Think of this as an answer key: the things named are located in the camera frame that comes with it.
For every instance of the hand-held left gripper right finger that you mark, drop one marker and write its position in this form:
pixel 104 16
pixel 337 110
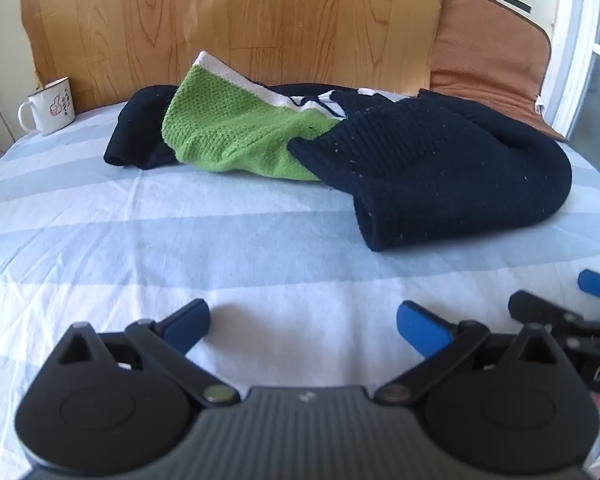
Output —
pixel 420 324

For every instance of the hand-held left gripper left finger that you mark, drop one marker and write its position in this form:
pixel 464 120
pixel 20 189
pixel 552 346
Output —
pixel 189 321

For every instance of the navy green white knitted sweater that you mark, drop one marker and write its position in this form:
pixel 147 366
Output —
pixel 410 170

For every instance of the blue white striped bedsheet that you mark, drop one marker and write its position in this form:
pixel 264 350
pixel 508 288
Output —
pixel 130 240

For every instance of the brown cushion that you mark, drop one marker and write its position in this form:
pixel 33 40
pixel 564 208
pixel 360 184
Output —
pixel 490 55

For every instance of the white enamel mug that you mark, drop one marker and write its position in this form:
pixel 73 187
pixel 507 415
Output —
pixel 50 106

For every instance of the wooden headboard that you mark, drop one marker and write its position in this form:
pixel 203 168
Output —
pixel 230 20

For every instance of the white window frame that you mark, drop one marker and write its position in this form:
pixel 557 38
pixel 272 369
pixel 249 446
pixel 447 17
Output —
pixel 577 45

